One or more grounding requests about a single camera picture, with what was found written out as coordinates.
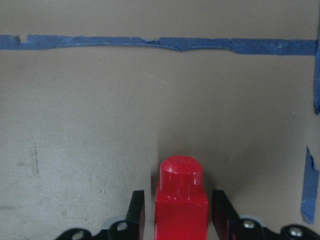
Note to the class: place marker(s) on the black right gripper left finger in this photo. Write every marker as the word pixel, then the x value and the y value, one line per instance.
pixel 135 216

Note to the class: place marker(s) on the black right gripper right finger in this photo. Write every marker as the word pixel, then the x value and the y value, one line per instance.
pixel 223 215

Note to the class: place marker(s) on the red toy block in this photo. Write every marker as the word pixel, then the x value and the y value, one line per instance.
pixel 181 202

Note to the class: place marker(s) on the brown paper table cover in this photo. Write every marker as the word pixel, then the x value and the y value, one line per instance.
pixel 81 128

